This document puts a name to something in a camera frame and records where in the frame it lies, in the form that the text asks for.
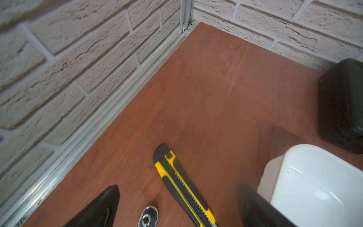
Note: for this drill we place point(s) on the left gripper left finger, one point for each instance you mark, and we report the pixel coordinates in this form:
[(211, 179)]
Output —
[(100, 212)]

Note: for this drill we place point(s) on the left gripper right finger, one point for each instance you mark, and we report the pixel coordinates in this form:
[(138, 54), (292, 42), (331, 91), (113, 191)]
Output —
[(255, 211)]

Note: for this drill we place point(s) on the white storage box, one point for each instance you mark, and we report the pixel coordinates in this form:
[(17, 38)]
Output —
[(314, 188)]

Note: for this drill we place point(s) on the yellow black utility knife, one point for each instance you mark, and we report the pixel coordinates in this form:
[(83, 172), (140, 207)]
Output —
[(181, 187)]

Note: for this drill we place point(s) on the black plastic tool case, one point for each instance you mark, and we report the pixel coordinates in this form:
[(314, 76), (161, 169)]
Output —
[(340, 117)]

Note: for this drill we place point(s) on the red handled ratchet wrench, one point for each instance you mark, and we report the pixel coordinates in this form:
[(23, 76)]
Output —
[(149, 217)]

